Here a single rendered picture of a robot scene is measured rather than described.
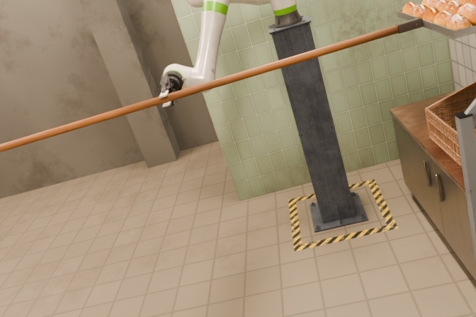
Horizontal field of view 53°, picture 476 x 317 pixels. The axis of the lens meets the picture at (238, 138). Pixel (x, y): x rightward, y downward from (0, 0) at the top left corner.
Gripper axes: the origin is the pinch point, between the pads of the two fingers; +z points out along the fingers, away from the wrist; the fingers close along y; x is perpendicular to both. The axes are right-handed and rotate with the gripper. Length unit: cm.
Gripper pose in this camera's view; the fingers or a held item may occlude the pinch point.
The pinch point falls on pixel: (165, 98)
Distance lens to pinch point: 187.4
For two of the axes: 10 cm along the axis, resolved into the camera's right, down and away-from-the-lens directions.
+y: 2.9, 8.9, 3.6
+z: 0.2, 3.7, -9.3
